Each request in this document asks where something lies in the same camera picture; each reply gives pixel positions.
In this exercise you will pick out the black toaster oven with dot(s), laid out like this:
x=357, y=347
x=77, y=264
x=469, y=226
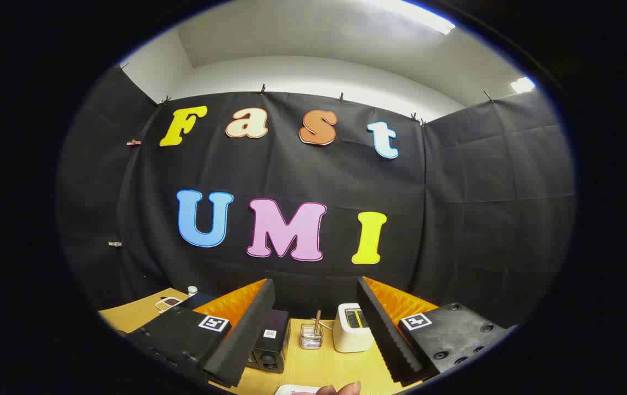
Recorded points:
x=275, y=345

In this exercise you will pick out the white bread toaster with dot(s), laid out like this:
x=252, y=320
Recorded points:
x=351, y=340

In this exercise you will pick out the small dish of seeds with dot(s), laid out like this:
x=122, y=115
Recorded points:
x=169, y=303

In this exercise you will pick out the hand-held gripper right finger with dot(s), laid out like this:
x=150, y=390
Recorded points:
x=382, y=329

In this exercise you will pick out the white square plate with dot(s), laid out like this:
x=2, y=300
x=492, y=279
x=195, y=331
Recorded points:
x=291, y=390

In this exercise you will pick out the small ceiling light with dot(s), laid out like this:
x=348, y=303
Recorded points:
x=521, y=85

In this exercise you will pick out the wooden stick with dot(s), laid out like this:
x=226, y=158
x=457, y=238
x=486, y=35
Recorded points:
x=317, y=319

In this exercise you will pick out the clear glass holder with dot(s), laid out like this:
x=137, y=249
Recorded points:
x=311, y=340

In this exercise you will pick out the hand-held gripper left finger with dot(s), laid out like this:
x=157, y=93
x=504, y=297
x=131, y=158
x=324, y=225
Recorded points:
x=247, y=329

